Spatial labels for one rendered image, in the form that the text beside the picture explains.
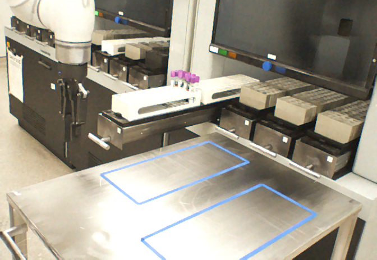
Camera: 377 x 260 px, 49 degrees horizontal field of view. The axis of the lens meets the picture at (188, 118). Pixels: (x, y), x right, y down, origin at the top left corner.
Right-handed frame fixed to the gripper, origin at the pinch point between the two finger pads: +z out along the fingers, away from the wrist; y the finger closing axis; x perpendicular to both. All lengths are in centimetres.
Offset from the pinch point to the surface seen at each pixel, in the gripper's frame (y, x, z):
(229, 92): 1, -66, -3
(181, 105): -4.6, -36.6, -3.7
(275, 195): -56, -18, -2
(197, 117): -6.7, -42.7, 0.8
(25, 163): 131, -40, 78
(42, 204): -31.8, 23.4, -2.1
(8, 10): 350, -116, 19
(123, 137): -6.6, -12.7, 1.6
